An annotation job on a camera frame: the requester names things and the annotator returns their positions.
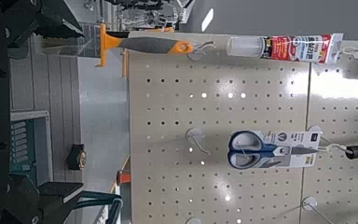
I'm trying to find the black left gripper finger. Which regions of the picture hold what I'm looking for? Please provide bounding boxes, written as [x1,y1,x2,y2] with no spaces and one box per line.
[8,175,85,224]
[8,0,85,49]

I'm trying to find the small red orange object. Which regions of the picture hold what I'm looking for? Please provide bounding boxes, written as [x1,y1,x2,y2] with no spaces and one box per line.
[115,169,132,188]

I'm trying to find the background equipment rack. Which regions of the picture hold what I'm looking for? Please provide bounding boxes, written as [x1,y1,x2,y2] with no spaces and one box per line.
[103,0,197,32]

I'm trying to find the beige pegboard panel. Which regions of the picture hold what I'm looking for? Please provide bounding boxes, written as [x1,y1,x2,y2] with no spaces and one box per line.
[127,31,311,224]
[299,40,358,224]

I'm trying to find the blue scissors on card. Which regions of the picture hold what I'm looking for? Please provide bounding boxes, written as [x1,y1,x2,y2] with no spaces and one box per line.
[227,130,322,171]

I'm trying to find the red white sealant tube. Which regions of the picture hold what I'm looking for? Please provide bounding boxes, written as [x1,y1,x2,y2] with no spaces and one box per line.
[227,32,344,65]

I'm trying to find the orange scraper grey handle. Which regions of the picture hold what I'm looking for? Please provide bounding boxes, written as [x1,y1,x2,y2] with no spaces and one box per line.
[94,22,195,68]

